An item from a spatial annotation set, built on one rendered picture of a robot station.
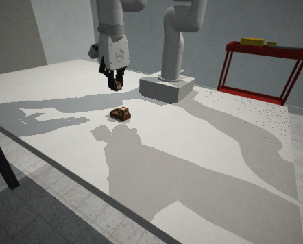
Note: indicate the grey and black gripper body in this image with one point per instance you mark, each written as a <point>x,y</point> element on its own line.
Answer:
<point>114,48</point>

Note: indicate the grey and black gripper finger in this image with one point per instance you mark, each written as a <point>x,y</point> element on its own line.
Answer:
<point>119,75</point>
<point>110,76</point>

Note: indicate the brown wooden tray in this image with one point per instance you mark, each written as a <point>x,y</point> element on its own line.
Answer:
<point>114,113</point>

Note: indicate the brown cube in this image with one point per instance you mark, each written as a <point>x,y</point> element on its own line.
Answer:
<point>123,111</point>
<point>118,86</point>

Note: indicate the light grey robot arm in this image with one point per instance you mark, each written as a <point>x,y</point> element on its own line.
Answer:
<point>177,19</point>

